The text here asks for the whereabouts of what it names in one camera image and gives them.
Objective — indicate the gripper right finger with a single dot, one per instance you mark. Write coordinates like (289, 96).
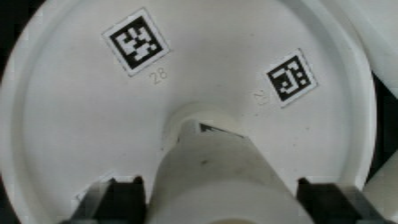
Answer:
(337, 204)

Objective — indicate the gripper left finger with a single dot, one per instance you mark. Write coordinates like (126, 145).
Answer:
(113, 204)

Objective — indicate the white table leg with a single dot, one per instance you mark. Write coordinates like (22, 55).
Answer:
(218, 186)

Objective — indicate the white round table top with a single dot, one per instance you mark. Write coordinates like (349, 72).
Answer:
(127, 65)

